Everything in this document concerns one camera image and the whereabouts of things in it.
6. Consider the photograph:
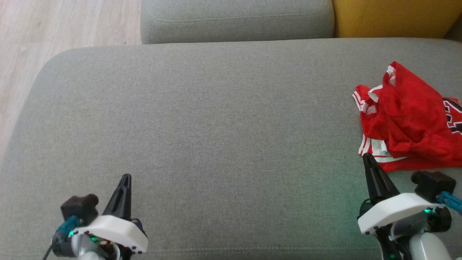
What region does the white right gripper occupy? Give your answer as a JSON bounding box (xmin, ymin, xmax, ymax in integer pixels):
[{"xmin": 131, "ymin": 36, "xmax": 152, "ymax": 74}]
[{"xmin": 358, "ymin": 153, "xmax": 443, "ymax": 235}]

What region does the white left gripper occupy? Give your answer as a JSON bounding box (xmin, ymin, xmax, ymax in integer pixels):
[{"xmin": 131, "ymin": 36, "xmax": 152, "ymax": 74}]
[{"xmin": 73, "ymin": 174, "xmax": 149, "ymax": 254}]

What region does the red mesh jersey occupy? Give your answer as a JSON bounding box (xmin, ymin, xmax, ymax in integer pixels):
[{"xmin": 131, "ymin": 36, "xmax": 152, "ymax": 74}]
[{"xmin": 353, "ymin": 84, "xmax": 462, "ymax": 172}]

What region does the grey sofa seat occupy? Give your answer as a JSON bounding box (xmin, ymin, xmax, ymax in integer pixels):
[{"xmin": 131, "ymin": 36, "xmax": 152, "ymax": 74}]
[{"xmin": 0, "ymin": 38, "xmax": 462, "ymax": 260}]

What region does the yellow cushion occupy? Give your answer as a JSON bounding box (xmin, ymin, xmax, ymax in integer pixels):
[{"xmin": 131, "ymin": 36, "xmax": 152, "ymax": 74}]
[{"xmin": 332, "ymin": 0, "xmax": 462, "ymax": 39}]

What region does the grey sofa back cushion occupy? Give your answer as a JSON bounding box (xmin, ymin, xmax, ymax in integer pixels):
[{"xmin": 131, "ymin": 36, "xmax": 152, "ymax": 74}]
[{"xmin": 140, "ymin": 0, "xmax": 335, "ymax": 44}]

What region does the blue left camera connector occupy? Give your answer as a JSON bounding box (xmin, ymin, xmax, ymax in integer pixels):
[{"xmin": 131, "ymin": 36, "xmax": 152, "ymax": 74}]
[{"xmin": 54, "ymin": 216, "xmax": 80, "ymax": 241}]

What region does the blue camera connector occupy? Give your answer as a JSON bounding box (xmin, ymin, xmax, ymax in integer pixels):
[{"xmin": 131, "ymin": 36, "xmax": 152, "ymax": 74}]
[
  {"xmin": 437, "ymin": 191, "xmax": 462, "ymax": 213},
  {"xmin": 54, "ymin": 216, "xmax": 80, "ymax": 241}
]

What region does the blue right camera connector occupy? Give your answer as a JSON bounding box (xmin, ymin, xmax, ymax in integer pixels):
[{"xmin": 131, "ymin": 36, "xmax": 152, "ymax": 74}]
[{"xmin": 437, "ymin": 191, "xmax": 462, "ymax": 213}]

